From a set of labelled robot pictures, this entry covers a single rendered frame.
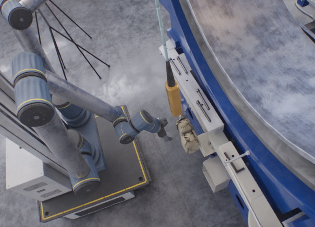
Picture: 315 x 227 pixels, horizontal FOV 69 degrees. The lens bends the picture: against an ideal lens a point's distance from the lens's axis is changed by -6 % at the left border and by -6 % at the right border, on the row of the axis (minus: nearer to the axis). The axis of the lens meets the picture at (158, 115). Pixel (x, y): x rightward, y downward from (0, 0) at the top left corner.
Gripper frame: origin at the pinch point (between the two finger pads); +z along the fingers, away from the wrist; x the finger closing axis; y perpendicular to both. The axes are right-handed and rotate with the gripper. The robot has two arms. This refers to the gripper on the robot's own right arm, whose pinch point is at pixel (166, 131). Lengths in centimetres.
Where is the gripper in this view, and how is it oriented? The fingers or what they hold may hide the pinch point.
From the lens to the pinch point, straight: 188.3
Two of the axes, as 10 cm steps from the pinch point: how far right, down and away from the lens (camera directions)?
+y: -7.9, 5.3, 3.1
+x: 3.4, 8.0, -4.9
